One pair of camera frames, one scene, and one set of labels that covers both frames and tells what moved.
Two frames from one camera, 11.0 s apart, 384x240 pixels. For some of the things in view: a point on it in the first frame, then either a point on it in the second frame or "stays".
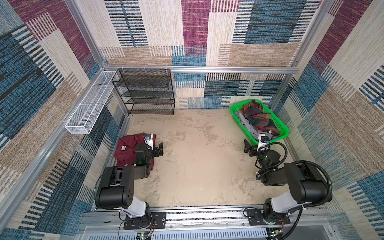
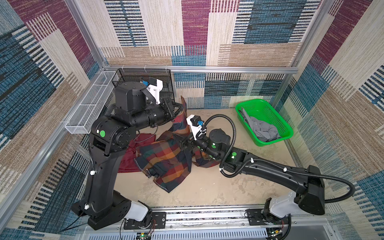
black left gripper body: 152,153 → 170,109
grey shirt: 256,134 → 265,132
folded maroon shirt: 125,153 stays
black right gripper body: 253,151 → 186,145
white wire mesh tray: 85,115 stays
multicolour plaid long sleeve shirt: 253,110 → 166,163
